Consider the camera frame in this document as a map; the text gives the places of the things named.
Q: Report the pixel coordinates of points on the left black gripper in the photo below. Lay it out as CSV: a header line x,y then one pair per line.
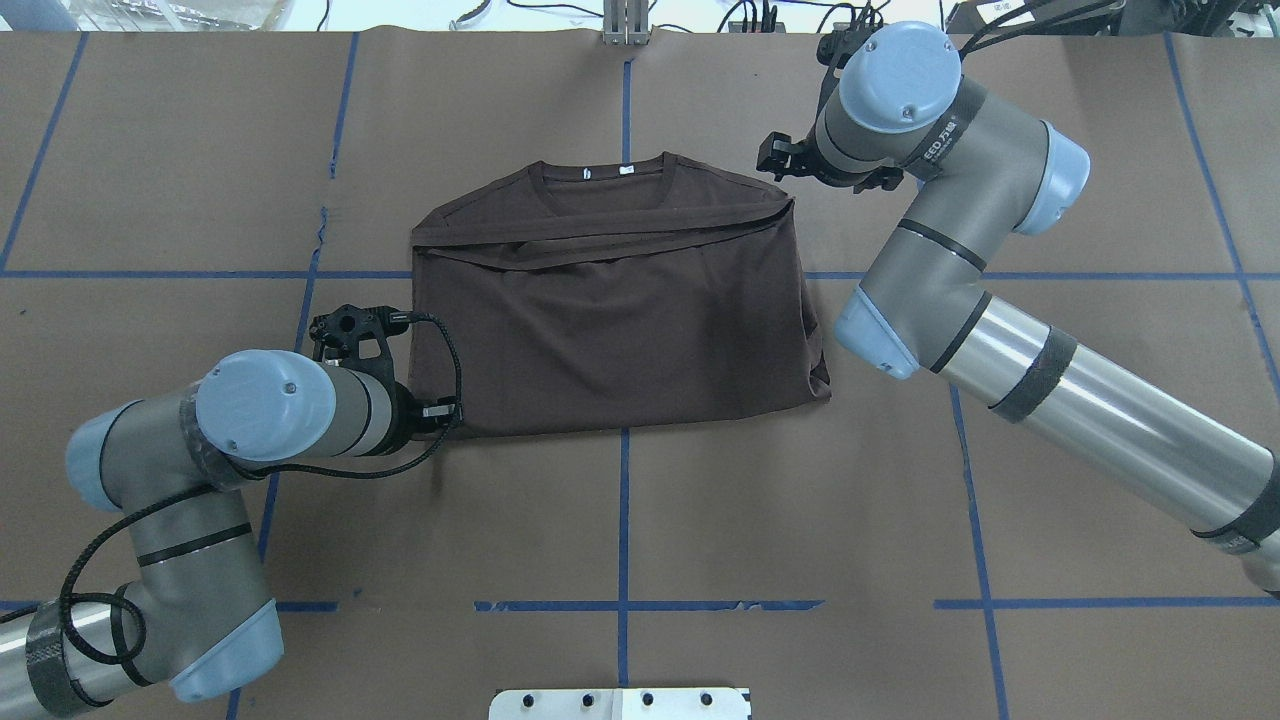
x,y
407,415

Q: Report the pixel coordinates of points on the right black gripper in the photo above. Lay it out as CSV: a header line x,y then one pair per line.
x,y
838,176

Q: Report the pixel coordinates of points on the brown t-shirt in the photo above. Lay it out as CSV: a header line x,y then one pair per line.
x,y
596,298

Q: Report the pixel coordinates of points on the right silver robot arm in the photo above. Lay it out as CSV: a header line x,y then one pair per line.
x,y
897,103

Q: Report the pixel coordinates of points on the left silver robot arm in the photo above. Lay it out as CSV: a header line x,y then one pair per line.
x,y
174,592

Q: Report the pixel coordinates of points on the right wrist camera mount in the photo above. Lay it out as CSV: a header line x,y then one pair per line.
x,y
835,50

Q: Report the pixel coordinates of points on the aluminium frame post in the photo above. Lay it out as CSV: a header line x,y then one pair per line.
x,y
626,22

